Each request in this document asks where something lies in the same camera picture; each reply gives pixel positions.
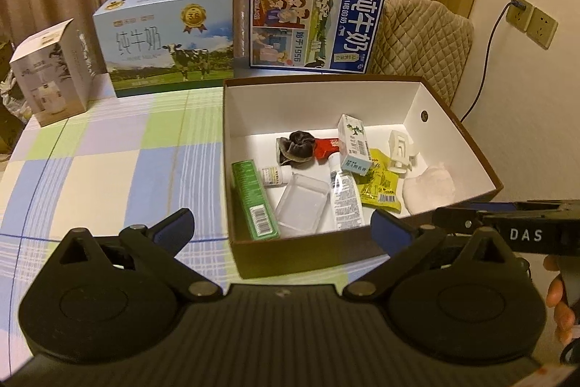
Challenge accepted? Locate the white ointment box with bird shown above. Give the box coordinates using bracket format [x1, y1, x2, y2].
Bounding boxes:
[337, 114, 373, 176]

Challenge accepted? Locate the dark blue milk carton box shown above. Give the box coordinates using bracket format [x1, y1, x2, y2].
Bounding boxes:
[249, 0, 385, 74]

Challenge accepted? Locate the yellow snack packet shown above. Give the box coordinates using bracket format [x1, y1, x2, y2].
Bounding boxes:
[354, 148, 402, 213]

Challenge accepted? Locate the red snack packet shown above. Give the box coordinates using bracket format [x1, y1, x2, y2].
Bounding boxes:
[314, 139, 339, 161]

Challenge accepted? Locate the green slim box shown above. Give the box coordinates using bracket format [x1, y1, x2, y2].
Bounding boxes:
[231, 160, 279, 240]

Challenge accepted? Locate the dark velvet scrunchie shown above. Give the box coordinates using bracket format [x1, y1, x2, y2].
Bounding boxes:
[276, 131, 316, 166]

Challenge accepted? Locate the white appliance box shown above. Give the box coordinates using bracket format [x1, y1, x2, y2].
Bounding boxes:
[10, 18, 94, 127]

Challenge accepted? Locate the white tube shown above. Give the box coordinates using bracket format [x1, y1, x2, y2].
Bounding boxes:
[327, 152, 365, 231]

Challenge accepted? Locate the small white bottle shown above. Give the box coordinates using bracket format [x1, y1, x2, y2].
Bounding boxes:
[260, 166, 293, 188]

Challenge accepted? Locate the checkered bed sheet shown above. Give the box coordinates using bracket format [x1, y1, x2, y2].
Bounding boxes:
[0, 85, 392, 374]

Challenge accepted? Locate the person's right hand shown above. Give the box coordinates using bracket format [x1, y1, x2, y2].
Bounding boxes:
[543, 255, 576, 347]

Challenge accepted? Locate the brown cardboard storage box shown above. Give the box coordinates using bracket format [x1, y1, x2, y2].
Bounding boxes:
[223, 75, 502, 279]

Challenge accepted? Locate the clear plastic tray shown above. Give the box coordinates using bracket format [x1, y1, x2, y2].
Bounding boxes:
[275, 174, 329, 239]

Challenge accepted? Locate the black power cable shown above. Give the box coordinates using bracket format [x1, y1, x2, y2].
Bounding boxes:
[459, 1, 529, 123]

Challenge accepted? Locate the white knitted sock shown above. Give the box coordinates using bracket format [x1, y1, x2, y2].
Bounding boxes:
[402, 164, 456, 215]

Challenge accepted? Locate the light blue milk carton box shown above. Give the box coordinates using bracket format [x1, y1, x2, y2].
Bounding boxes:
[92, 0, 234, 97]

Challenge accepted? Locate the wall power socket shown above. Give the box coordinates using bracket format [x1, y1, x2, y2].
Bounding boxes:
[506, 0, 558, 50]

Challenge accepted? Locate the quilted beige chair cover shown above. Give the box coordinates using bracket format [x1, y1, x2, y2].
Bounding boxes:
[367, 0, 474, 104]

